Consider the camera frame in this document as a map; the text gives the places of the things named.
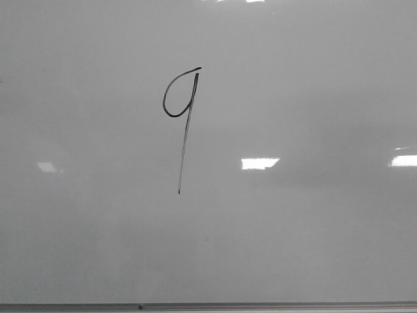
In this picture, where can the white whiteboard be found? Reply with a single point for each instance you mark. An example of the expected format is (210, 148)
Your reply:
(207, 151)

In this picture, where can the grey aluminium whiteboard frame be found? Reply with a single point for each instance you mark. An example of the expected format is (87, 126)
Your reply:
(150, 307)

